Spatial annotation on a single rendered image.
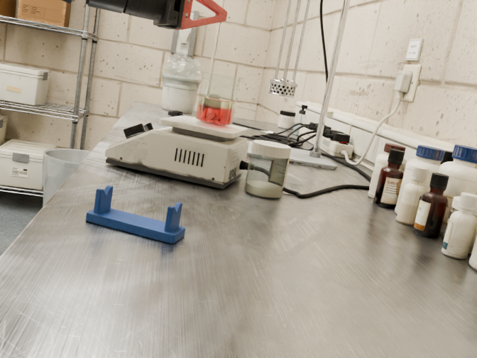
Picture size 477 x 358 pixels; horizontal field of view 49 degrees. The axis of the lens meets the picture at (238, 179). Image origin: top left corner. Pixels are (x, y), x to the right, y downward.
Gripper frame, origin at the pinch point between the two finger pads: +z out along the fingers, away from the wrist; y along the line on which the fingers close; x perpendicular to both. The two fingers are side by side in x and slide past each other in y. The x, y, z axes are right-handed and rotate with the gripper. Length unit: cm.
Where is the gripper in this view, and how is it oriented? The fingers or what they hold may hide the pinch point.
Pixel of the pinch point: (221, 15)
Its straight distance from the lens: 84.2
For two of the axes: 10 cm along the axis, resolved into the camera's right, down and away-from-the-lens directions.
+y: -3.5, -2.5, 9.0
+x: -1.8, 9.6, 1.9
